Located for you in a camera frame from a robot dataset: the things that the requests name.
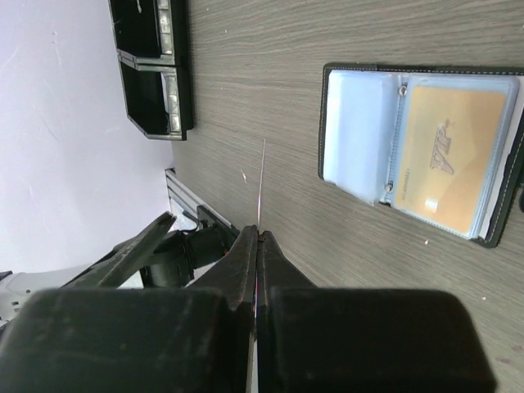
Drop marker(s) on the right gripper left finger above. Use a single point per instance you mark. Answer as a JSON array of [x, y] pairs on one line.
[[196, 339]]

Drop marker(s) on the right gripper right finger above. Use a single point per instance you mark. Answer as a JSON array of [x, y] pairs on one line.
[[314, 339]]

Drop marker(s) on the black leather card holder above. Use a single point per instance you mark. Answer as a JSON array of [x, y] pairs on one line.
[[363, 112]]

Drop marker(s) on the gold VIP card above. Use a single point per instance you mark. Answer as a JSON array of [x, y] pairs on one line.
[[447, 145]]

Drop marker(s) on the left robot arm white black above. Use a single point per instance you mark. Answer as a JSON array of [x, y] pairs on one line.
[[160, 255]]

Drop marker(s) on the black compartment tray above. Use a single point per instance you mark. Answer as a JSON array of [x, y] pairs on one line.
[[153, 45]]

